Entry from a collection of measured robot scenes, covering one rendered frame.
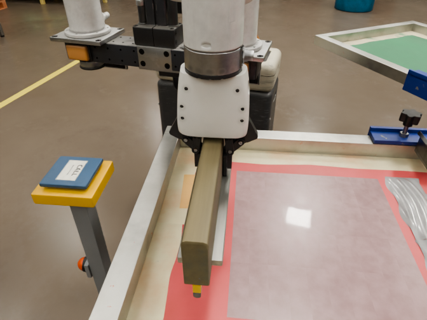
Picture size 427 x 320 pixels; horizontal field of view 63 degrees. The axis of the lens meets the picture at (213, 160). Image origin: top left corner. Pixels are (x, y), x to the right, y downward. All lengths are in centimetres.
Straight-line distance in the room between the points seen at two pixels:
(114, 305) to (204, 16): 38
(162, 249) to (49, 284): 132
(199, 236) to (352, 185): 47
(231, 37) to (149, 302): 38
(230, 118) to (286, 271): 26
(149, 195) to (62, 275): 128
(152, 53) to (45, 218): 145
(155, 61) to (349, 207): 62
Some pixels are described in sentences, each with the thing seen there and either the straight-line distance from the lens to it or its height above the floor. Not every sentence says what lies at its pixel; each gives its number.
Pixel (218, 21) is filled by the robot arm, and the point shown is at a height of 132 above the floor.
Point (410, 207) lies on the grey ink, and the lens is 77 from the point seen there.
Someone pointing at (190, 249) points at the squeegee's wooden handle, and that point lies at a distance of 38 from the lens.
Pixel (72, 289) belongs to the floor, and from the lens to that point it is 183.
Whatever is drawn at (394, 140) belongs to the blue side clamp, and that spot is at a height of 100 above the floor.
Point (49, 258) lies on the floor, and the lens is 199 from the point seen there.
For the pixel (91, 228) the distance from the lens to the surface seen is 88.
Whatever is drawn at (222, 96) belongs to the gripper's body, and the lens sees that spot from 46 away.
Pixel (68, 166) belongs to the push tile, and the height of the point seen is 97.
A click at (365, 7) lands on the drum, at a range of 695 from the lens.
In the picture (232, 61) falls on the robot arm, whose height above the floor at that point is 127.
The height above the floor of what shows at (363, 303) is 96.
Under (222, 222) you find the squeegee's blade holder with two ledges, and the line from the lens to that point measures 47.
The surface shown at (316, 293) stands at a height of 96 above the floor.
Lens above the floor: 142
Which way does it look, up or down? 36 degrees down
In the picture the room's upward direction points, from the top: straight up
